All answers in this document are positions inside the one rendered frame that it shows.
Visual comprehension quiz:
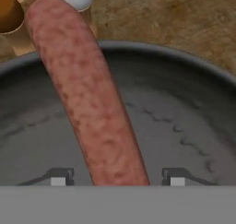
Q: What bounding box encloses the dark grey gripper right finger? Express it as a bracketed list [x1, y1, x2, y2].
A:
[161, 167, 218, 187]

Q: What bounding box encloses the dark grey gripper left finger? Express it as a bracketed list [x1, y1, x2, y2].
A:
[18, 167, 75, 187]

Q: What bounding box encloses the dark grey bowl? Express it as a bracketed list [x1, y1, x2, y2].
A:
[0, 39, 236, 187]

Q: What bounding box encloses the reddish brown sausage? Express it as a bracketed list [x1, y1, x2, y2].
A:
[24, 0, 151, 187]

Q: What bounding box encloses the light wooden stand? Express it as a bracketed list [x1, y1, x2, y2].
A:
[0, 0, 100, 57]

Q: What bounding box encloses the brown round jar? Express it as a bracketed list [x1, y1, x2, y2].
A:
[0, 0, 26, 35]

